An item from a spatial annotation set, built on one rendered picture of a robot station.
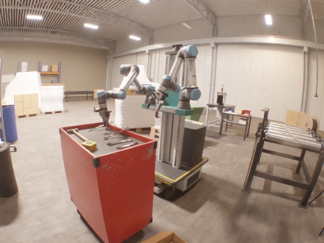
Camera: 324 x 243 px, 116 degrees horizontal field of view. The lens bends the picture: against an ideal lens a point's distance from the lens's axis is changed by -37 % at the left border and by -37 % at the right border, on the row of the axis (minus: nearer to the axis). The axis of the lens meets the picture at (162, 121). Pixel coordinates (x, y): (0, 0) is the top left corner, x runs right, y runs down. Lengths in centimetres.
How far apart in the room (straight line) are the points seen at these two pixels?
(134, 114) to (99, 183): 385
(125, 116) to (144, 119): 60
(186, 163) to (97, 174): 149
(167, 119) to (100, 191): 140
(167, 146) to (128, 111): 263
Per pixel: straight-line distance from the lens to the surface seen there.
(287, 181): 243
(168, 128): 205
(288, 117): 1012
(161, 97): 133
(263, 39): 1305
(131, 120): 462
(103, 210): 103
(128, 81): 151
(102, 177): 89
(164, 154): 219
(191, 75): 152
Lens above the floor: 128
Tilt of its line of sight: 11 degrees down
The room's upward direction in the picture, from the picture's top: 4 degrees clockwise
